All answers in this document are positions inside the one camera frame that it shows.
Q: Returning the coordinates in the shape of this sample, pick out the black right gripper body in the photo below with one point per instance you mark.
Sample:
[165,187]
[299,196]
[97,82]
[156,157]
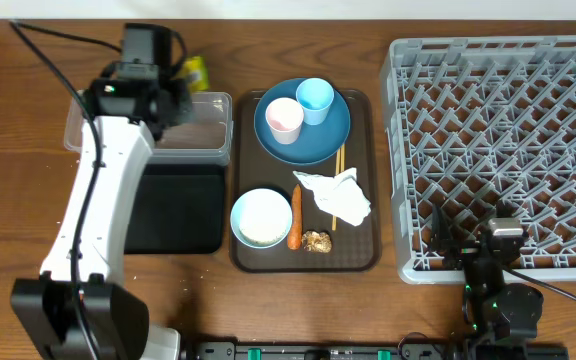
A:
[466,251]

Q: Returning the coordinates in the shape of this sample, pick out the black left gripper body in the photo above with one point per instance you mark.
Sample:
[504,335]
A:
[135,70]

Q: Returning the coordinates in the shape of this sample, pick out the yellow green snack wrapper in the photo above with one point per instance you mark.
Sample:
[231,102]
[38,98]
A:
[194,72]

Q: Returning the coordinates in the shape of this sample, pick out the white napkin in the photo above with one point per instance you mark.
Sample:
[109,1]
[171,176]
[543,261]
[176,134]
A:
[339,196]

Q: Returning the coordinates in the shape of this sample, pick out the brown mushroom piece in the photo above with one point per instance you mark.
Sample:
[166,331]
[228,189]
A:
[319,242]

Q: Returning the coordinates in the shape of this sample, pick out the orange carrot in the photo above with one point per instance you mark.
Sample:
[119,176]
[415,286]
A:
[294,239]

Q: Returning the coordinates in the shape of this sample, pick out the light blue bowl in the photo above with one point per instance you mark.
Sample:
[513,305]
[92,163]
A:
[235,220]

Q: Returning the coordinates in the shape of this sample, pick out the pile of white rice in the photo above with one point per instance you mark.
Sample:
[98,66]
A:
[264,217]

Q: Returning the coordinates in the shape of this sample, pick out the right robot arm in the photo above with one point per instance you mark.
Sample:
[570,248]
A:
[503,316]

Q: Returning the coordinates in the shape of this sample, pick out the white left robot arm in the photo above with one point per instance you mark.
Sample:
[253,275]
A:
[78,308]

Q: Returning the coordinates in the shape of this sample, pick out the grey dishwasher rack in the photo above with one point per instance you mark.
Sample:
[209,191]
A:
[476,122]

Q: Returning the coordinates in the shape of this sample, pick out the clear plastic bin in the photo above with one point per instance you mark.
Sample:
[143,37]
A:
[204,138]

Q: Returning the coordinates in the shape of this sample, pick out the brown serving tray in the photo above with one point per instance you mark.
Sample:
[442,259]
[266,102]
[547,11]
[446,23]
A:
[354,249]

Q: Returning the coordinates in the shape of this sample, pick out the black plastic tray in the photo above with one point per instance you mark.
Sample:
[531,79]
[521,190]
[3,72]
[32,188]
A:
[178,209]

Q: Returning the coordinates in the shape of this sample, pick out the pink cup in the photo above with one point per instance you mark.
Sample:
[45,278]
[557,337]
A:
[284,117]

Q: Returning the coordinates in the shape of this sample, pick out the right wooden chopstick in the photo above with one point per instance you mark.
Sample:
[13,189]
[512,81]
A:
[342,158]

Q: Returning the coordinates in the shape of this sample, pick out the wooden chopstick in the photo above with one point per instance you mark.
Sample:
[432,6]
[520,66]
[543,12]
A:
[334,218]
[342,158]

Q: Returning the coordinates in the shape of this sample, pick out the left wooden chopstick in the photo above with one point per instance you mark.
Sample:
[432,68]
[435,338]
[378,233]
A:
[334,218]

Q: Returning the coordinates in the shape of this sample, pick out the light blue cup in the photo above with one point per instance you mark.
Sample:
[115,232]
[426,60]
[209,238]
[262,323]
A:
[316,96]

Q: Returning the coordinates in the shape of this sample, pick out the dark blue plate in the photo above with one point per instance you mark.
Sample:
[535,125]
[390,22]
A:
[315,143]

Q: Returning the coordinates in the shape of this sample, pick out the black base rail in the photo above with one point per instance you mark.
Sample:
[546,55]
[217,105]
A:
[408,350]

